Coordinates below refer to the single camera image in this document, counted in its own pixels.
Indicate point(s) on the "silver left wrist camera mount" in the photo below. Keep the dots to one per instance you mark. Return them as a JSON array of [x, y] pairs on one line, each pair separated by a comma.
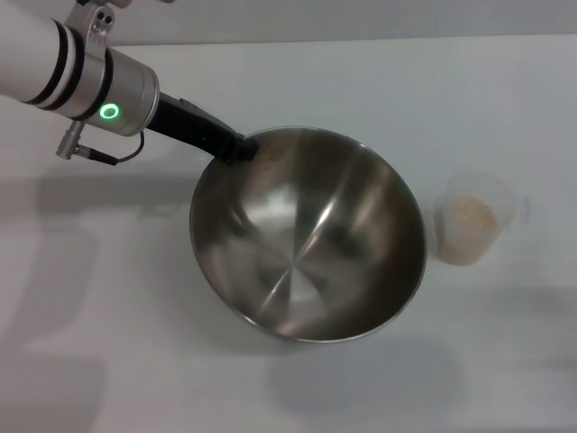
[[97, 22]]

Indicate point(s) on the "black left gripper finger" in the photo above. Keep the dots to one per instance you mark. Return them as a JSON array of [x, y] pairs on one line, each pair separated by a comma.
[[236, 149]]

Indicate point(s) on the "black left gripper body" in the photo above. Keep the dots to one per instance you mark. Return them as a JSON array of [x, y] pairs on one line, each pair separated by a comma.
[[189, 124]]

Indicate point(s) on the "stainless steel mixing bowl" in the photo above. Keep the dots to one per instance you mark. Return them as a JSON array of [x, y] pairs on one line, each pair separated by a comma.
[[306, 252]]

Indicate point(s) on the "white rice grains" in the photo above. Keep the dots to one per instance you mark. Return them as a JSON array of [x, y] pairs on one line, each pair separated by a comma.
[[471, 221]]

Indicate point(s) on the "clear plastic measuring cup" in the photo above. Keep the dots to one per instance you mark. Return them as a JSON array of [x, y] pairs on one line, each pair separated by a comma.
[[469, 255]]

